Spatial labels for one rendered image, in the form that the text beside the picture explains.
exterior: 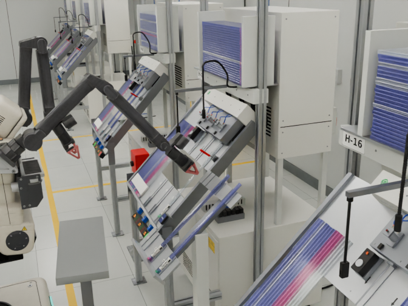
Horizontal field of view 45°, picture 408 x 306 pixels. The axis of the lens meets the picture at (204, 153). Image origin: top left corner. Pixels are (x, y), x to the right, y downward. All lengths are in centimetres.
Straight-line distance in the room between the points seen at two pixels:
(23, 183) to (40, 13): 868
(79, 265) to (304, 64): 145
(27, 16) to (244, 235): 887
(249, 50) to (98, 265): 123
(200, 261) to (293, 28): 116
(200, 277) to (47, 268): 163
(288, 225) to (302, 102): 67
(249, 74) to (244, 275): 109
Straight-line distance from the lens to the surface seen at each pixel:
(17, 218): 247
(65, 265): 249
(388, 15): 383
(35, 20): 1091
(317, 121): 259
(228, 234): 259
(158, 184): 272
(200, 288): 233
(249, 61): 231
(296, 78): 247
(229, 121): 245
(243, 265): 270
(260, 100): 235
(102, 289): 336
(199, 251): 223
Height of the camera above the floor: 184
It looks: 19 degrees down
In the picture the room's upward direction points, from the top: 1 degrees counter-clockwise
